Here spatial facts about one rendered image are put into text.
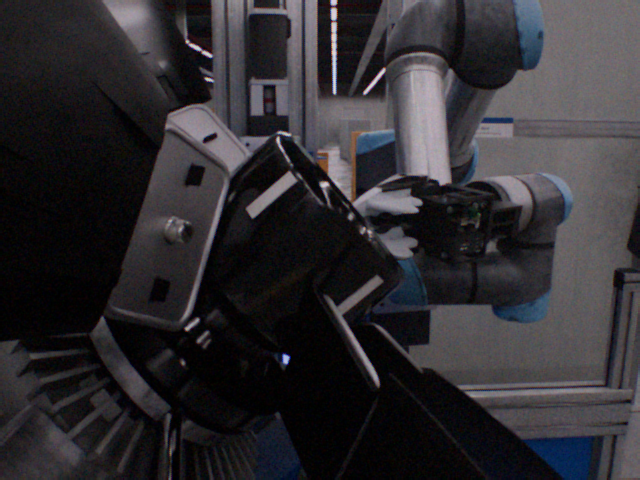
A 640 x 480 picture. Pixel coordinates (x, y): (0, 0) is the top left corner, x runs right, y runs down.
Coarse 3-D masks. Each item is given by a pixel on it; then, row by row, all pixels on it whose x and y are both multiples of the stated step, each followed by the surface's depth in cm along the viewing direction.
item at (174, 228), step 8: (168, 224) 24; (176, 224) 24; (184, 224) 24; (168, 232) 24; (176, 232) 24; (184, 232) 25; (192, 232) 25; (168, 240) 24; (176, 240) 24; (184, 240) 24
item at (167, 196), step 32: (160, 160) 23; (192, 160) 25; (160, 192) 24; (192, 192) 26; (224, 192) 28; (160, 224) 24; (192, 224) 26; (128, 256) 22; (160, 256) 24; (192, 256) 27; (128, 288) 23; (192, 288) 27; (128, 320) 23; (160, 320) 25
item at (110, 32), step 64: (0, 0) 16; (64, 0) 18; (0, 64) 16; (64, 64) 18; (128, 64) 21; (0, 128) 16; (64, 128) 18; (128, 128) 21; (0, 192) 16; (64, 192) 18; (128, 192) 21; (0, 256) 16; (64, 256) 18; (0, 320) 17; (64, 320) 19
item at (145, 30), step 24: (120, 0) 41; (144, 0) 43; (120, 24) 39; (144, 24) 40; (168, 24) 42; (144, 48) 38; (168, 48) 39; (168, 72) 37; (192, 72) 39; (168, 96) 36; (192, 96) 37
